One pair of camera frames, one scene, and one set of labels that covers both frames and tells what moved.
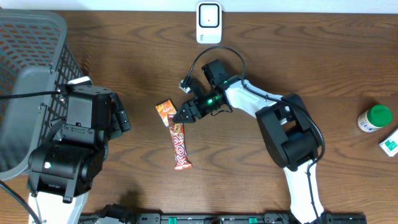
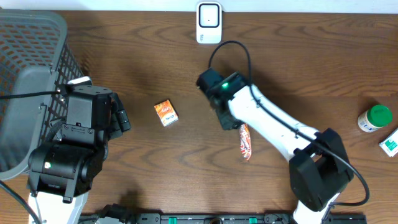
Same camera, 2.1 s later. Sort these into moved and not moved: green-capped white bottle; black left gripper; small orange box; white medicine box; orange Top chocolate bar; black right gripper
Moved: orange Top chocolate bar; black right gripper
Not moved: black left gripper; white medicine box; green-capped white bottle; small orange box
